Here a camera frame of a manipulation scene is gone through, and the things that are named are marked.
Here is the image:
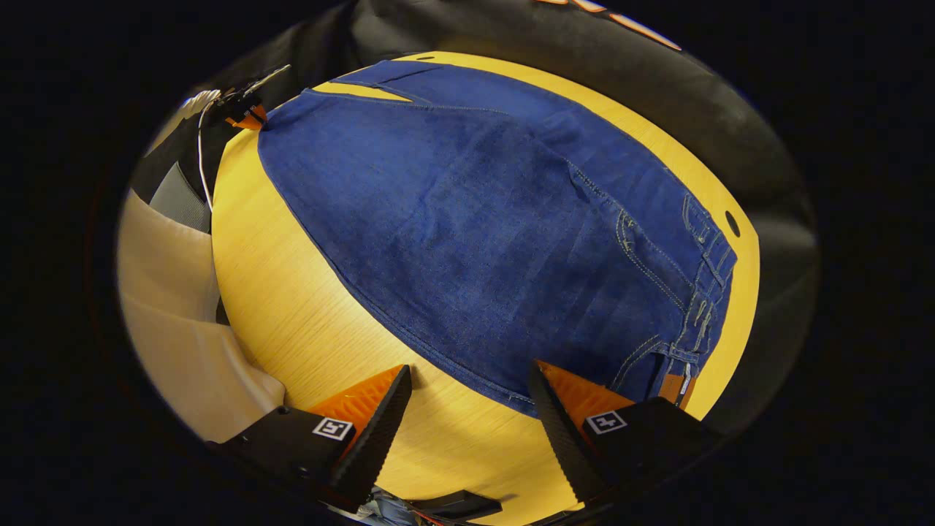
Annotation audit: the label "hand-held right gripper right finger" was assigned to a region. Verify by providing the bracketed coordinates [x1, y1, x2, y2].
[527, 359, 725, 506]

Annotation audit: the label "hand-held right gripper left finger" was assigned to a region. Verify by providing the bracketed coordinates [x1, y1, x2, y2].
[212, 365, 413, 514]

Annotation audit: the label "blue denim jeans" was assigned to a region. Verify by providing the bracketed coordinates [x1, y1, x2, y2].
[257, 60, 739, 419]

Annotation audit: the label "black flat object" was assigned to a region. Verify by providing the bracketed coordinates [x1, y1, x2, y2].
[408, 490, 504, 522]

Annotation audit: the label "grey fabric panel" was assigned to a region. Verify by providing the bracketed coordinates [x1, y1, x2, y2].
[149, 161, 213, 234]

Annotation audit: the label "person's beige clothing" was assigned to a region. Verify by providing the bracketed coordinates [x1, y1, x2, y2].
[117, 188, 287, 444]

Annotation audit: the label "black backdrop cloth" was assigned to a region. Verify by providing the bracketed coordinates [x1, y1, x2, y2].
[146, 0, 820, 439]

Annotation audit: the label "white cable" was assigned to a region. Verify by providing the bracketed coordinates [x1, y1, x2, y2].
[196, 99, 220, 213]

